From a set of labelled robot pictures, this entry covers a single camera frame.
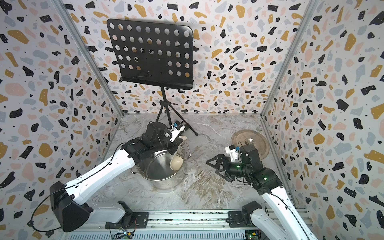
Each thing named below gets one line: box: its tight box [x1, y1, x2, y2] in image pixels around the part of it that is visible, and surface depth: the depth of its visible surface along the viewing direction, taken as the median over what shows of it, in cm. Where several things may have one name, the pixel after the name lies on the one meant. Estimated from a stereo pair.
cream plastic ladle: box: [169, 144, 184, 171], surface depth 89 cm
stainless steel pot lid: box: [230, 129, 270, 160], surface depth 108 cm
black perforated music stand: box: [107, 18, 199, 136], surface depth 69 cm
